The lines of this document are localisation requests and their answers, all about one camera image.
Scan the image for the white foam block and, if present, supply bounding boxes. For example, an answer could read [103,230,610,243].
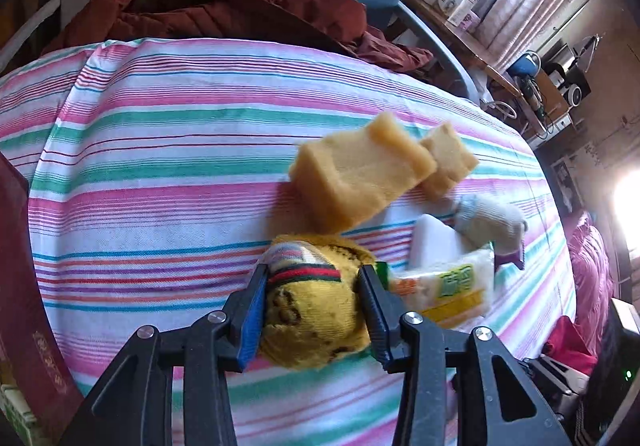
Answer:
[408,214,477,270]

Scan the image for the striped bed sheet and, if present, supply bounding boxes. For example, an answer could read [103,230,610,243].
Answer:
[0,37,577,446]

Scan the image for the blue kettle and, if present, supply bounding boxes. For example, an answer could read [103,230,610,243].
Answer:
[506,50,541,78]

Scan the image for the green white snack packet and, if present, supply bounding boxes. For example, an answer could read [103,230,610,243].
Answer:
[376,244,495,329]

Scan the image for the wooden side table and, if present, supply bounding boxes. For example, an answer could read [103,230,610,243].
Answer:
[401,0,546,135]

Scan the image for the yellow sponge block large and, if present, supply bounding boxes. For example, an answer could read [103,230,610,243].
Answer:
[288,112,437,235]

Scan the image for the dark red blanket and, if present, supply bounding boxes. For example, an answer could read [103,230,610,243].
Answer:
[46,0,434,73]

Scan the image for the dark red box lid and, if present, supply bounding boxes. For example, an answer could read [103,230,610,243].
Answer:
[1,159,82,444]

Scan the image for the grey white rolled sock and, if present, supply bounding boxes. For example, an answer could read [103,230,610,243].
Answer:
[454,195,527,255]

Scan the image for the yellow sock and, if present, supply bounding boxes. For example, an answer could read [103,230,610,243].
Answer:
[258,234,376,370]

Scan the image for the purple small item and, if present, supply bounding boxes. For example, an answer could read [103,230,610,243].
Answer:
[495,247,525,270]

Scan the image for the white boxes on table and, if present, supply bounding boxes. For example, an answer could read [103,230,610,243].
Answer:
[423,0,480,31]

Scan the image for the pink quilt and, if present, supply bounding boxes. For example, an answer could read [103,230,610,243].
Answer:
[542,211,614,376]

